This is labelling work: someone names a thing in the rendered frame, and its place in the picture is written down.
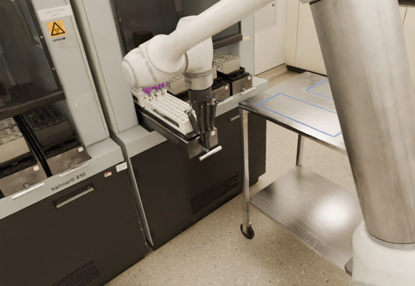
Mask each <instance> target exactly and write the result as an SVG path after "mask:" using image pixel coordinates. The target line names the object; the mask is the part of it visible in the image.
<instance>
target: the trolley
mask: <svg viewBox="0 0 415 286"><path fill-rule="evenodd" d="M238 107H239V112H240V146H241V180H242V198H243V223H242V225H241V226H240V230H241V232H242V234H243V235H244V236H245V237H246V238H247V239H252V238H253V237H254V231H253V229H252V227H251V223H250V221H249V204H250V205H252V206H253V207H255V208H256V209H257V210H258V211H260V212H261V213H263V214H264V215H265V216H267V217H268V218H269V219H271V220H272V221H274V222H275V223H276V224H277V225H279V226H280V227H281V228H283V229H284V230H286V231H287V232H288V233H290V234H291V235H292V236H294V237H295V238H296V239H298V240H299V241H300V242H302V243H303V244H305V245H306V246H307V247H308V248H310V249H311V250H313V251H314V252H315V253H317V254H318V255H319V256H321V257H322V258H324V259H325V260H326V261H327V262H329V263H330V264H331V265H333V266H334V267H336V268H337V269H338V270H339V271H341V272H342V273H344V274H345V275H347V276H348V277H349V278H350V280H349V283H348V286H353V282H352V277H351V276H350V275H348V274H347V273H346V272H345V268H344V267H345V264H346V263H347V261H348V260H349V259H350V258H351V257H352V256H353V244H352V237H353V233H354V231H355V230H356V228H357V226H358V225H359V224H360V223H361V222H362V221H363V220H364V219H363V215H362V212H361V207H360V204H359V200H358V195H357V194H355V193H353V192H351V191H349V190H347V189H345V188H343V187H341V186H339V185H338V184H336V183H334V182H332V181H330V180H329V179H327V178H325V177H323V176H321V175H319V174H317V173H315V172H313V171H311V170H309V169H308V168H306V167H304V166H302V158H303V145H304V138H305V137H306V138H308V139H310V140H312V141H315V142H317V143H319V144H321V145H324V146H326V147H328V148H330V149H332V150H335V151H337V152H339V153H342V154H344V155H345V156H347V153H346V148H345V144H344V141H343V136H342V131H341V128H340V124H339V121H338V116H337V112H336V108H335V104H334V101H333V96H332V92H331V89H330V85H329V80H328V77H324V76H321V75H317V74H313V73H310V72H304V73H302V74H299V75H297V76H295V77H293V78H291V79H289V80H287V81H285V82H282V83H280V84H278V85H276V86H273V87H272V88H269V89H268V90H265V91H263V92H261V93H259V94H256V95H254V96H252V97H250V98H248V99H246V100H244V101H242V102H239V103H238ZM247 111H248V112H250V113H253V114H255V115H257V116H259V117H262V118H263V119H266V120H268V121H270V122H273V123H275V124H277V125H279V126H281V127H284V128H286V129H288V130H291V131H292V132H295V133H297V134H298V145H297V153H296V166H295V167H294V168H293V169H291V170H289V171H288V172H287V173H285V174H284V175H282V176H281V177H279V178H278V179H277V180H275V181H274V182H272V183H271V184H269V185H268V186H267V187H265V188H263V189H262V190H261V191H259V192H258V193H256V194H255V195H253V196H252V197H251V198H249V174H248V115H247Z"/></svg>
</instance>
